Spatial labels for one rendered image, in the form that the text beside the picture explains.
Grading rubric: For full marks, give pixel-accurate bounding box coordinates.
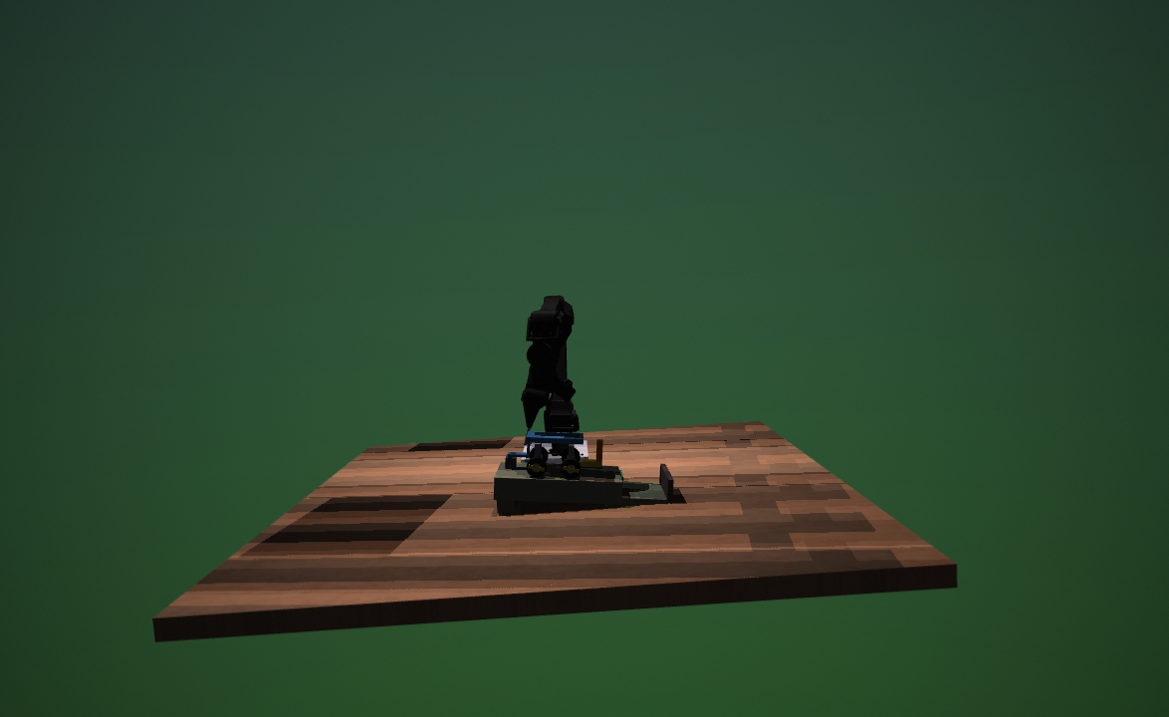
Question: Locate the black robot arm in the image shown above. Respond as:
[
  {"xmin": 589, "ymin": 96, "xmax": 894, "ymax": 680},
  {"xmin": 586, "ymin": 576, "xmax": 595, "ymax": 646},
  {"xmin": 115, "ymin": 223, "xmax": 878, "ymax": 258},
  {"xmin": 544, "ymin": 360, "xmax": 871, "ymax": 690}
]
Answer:
[{"xmin": 526, "ymin": 296, "xmax": 580, "ymax": 433}]

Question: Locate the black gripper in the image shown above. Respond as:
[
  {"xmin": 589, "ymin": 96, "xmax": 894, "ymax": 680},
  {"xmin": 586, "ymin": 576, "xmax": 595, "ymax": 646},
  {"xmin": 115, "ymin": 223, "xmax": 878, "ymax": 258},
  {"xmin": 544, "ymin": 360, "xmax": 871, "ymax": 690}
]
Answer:
[{"xmin": 521, "ymin": 365, "xmax": 555, "ymax": 428}]

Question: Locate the yellow wedge with orange handle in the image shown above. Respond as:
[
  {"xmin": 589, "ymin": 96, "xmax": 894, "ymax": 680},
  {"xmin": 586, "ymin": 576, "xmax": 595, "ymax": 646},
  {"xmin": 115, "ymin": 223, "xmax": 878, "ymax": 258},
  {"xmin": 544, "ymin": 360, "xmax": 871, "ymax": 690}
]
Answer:
[{"xmin": 580, "ymin": 439, "xmax": 603, "ymax": 468}]

